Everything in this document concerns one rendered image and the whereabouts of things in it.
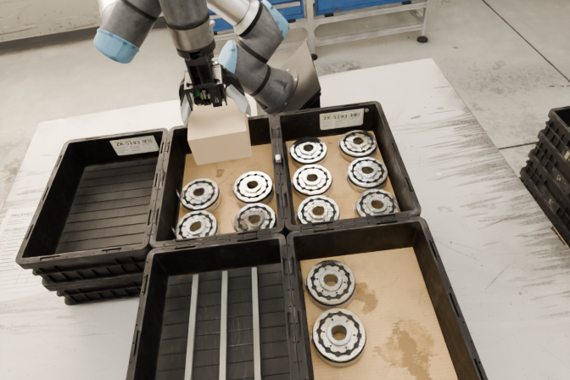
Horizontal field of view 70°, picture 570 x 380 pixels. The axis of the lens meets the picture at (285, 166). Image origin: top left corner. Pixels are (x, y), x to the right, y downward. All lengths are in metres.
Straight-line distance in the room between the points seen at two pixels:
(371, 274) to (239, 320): 0.30
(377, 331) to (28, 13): 3.72
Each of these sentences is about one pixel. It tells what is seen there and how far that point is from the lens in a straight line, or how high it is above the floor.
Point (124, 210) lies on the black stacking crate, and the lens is 1.18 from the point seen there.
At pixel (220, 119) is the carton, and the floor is 1.12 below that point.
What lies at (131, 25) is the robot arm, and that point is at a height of 1.33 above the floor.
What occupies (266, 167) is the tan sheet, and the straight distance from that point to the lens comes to 1.14.
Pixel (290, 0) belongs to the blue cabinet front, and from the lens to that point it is 2.86.
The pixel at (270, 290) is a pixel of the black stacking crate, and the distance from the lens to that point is 0.93.
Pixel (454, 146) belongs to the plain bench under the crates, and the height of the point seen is 0.70.
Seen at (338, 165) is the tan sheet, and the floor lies 0.83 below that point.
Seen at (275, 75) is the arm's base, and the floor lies 0.92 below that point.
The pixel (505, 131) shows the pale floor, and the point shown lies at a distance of 2.62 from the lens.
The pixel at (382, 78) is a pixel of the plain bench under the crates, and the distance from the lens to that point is 1.66.
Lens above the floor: 1.66
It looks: 47 degrees down
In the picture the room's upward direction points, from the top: 8 degrees counter-clockwise
